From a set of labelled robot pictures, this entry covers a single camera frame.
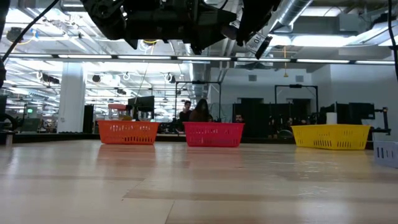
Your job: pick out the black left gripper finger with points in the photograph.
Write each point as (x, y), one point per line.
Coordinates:
(258, 12)

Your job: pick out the yellow plastic basket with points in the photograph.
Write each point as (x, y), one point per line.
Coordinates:
(331, 137)

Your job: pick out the black monitor on arm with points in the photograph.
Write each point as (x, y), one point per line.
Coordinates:
(360, 112)

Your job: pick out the black monitor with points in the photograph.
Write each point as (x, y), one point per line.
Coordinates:
(141, 102)

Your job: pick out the long light bar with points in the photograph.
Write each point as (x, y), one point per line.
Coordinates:
(84, 56)

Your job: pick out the person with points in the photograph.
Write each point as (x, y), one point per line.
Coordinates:
(200, 112)
(186, 113)
(238, 119)

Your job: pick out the orange plastic basket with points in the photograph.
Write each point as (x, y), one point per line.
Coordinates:
(127, 132)

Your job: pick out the white pillar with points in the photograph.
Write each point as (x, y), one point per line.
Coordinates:
(71, 96)

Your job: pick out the black tall cabinet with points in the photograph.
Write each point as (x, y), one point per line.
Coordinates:
(88, 118)

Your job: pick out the red plastic basket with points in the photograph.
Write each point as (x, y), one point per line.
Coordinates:
(213, 133)

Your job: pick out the white paper roll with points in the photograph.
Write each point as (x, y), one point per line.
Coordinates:
(331, 118)

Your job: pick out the pale slotted plastic box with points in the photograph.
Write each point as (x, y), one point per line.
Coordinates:
(387, 154)

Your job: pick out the silver spiral duct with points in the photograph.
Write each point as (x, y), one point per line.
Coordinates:
(295, 11)

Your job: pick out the black metal frame rig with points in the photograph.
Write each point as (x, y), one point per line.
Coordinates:
(295, 86)
(199, 82)

